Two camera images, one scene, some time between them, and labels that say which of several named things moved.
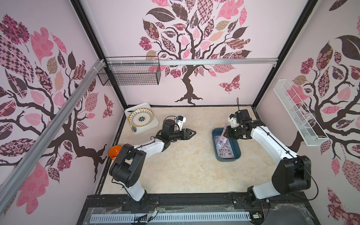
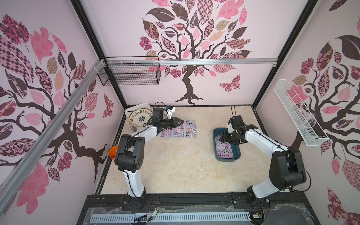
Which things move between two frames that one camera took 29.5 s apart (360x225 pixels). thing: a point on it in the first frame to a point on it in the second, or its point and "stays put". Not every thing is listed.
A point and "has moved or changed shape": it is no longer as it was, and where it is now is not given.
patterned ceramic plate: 140,117 stays put
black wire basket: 130,71 stays put
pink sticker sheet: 224,140 has moved or changed shape
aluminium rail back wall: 190,61 stays put
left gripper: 186,137 to 173,122
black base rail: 286,209 stays put
